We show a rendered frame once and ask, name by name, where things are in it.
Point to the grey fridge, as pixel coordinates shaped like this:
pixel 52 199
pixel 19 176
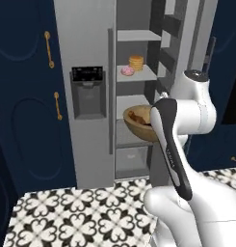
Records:
pixel 129 87

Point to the brown chicken drumstick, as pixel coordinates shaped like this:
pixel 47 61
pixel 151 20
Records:
pixel 138 118

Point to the pink donut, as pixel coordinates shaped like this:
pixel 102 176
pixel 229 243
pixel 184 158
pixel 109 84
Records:
pixel 127 70

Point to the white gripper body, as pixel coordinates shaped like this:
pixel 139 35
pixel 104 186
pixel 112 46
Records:
pixel 163 95

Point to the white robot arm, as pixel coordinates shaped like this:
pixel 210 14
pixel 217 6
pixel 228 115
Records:
pixel 203 115

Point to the grey fridge door with racks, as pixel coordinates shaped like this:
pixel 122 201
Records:
pixel 174 32

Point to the grey fridge door with dispenser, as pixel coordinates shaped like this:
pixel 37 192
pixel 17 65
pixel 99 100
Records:
pixel 87 141

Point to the navy cupboard door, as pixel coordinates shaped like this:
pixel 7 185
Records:
pixel 23 38
pixel 32 138

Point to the navy cupboard run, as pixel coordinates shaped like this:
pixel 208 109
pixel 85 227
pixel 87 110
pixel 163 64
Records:
pixel 225 38

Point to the stack of pancakes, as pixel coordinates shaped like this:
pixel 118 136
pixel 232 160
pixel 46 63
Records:
pixel 136 62

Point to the wooden bowl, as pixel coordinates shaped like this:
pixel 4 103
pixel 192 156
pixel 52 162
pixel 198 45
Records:
pixel 140 130

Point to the clear fridge drawer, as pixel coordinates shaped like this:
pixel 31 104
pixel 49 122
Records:
pixel 132 159

